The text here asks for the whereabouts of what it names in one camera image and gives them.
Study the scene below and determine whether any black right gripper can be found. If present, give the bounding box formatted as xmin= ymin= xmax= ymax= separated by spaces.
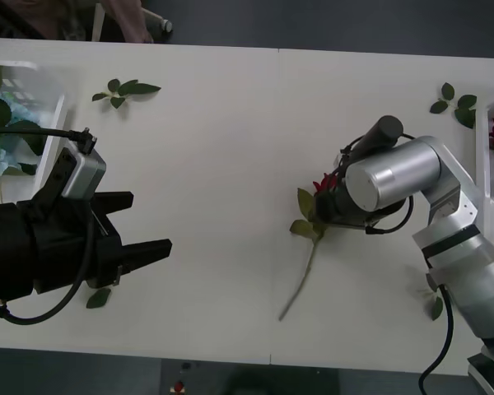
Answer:
xmin=315 ymin=187 xmax=361 ymax=223

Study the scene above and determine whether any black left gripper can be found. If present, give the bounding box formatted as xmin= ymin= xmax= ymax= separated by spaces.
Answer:
xmin=18 ymin=191 xmax=174 ymax=295

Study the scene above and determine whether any red artificial rose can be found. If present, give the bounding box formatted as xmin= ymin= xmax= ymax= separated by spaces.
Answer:
xmin=278 ymin=171 xmax=343 ymax=321

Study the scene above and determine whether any single loose green leaf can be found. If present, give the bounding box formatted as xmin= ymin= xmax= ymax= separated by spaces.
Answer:
xmin=86 ymin=286 xmax=113 ymax=309

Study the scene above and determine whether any shallow white box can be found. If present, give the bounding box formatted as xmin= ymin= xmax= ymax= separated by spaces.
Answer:
xmin=0 ymin=59 xmax=69 ymax=202
xmin=475 ymin=95 xmax=494 ymax=235

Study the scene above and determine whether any loose green leaf twig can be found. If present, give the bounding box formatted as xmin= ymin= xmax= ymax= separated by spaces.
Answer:
xmin=91 ymin=77 xmax=162 ymax=110
xmin=429 ymin=81 xmax=478 ymax=129
xmin=415 ymin=272 xmax=445 ymax=322

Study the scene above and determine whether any person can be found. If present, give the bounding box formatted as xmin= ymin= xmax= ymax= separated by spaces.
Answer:
xmin=100 ymin=0 xmax=156 ymax=44

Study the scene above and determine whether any grey chair base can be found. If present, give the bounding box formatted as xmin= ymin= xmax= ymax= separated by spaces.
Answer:
xmin=143 ymin=8 xmax=175 ymax=33

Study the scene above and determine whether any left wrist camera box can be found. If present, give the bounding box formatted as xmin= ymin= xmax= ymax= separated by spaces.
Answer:
xmin=61 ymin=148 xmax=108 ymax=199

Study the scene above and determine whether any thin black cable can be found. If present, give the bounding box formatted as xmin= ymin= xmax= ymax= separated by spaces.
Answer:
xmin=365 ymin=192 xmax=416 ymax=236

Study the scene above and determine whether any thick black cable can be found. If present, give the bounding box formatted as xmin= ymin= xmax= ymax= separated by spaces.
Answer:
xmin=418 ymin=284 xmax=454 ymax=394

